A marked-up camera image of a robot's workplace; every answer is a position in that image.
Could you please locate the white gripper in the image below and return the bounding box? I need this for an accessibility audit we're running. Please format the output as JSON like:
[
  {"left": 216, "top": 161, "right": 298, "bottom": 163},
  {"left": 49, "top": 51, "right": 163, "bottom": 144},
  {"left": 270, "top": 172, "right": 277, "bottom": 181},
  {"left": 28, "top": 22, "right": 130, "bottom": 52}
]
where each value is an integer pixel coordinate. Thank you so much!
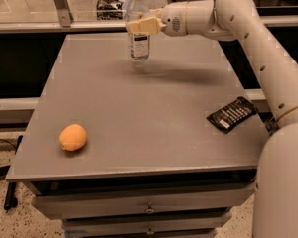
[{"left": 126, "top": 2, "right": 187, "bottom": 37}]

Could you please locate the clear plastic tea bottle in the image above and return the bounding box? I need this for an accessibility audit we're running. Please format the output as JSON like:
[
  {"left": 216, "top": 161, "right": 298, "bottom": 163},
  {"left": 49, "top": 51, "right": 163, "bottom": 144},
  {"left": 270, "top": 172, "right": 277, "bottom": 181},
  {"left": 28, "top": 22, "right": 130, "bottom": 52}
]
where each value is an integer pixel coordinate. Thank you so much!
[{"left": 125, "top": 0, "right": 150, "bottom": 60}]

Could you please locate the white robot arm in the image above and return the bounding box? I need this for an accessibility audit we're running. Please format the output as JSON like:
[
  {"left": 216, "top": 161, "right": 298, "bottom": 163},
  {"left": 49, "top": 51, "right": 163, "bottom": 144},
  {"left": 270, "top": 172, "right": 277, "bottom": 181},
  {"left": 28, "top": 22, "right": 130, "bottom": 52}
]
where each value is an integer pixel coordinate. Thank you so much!
[{"left": 126, "top": 0, "right": 298, "bottom": 238}]

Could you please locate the black white robot base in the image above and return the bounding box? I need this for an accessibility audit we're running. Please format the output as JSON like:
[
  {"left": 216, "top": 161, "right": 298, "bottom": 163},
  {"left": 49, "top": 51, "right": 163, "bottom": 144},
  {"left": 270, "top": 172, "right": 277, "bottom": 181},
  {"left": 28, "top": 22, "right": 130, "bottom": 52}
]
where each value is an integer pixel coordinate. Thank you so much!
[{"left": 96, "top": 0, "right": 128, "bottom": 20}]

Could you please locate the orange fruit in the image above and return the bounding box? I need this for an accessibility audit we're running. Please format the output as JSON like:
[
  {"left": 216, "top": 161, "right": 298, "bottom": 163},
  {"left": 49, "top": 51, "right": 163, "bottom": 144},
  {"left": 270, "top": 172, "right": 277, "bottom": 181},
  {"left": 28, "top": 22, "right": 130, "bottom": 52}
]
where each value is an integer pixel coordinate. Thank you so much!
[{"left": 59, "top": 124, "right": 87, "bottom": 152}]

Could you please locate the grey drawer cabinet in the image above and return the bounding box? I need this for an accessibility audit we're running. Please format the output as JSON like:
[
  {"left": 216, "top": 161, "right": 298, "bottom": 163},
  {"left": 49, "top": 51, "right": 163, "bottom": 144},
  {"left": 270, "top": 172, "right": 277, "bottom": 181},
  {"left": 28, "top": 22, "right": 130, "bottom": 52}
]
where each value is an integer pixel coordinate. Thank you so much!
[{"left": 5, "top": 32, "right": 271, "bottom": 238}]

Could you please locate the top grey drawer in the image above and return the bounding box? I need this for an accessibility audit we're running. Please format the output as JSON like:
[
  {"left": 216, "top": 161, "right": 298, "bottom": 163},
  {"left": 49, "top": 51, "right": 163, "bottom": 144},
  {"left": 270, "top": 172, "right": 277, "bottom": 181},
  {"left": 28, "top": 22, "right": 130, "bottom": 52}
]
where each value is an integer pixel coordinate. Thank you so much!
[{"left": 32, "top": 183, "right": 254, "bottom": 219}]

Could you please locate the grey drawer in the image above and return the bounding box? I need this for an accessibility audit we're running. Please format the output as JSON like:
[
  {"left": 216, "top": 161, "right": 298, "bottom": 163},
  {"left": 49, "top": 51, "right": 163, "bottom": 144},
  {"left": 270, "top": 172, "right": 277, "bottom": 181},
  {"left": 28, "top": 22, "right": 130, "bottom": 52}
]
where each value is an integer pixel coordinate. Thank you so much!
[
  {"left": 63, "top": 212, "right": 231, "bottom": 238},
  {"left": 32, "top": 183, "right": 254, "bottom": 219}
]

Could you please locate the black floor stand leg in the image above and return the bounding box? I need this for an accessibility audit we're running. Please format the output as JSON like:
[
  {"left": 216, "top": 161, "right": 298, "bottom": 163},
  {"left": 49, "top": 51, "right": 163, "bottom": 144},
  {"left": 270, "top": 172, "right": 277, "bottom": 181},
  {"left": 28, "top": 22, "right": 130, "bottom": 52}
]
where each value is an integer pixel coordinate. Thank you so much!
[{"left": 0, "top": 135, "right": 25, "bottom": 212}]

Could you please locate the metal window rail frame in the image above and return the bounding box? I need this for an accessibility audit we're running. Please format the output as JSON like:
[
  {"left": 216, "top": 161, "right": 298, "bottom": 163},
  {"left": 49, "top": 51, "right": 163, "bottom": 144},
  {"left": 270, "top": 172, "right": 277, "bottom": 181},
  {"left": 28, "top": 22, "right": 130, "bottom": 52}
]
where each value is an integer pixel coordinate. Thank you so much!
[{"left": 0, "top": 0, "right": 298, "bottom": 35}]

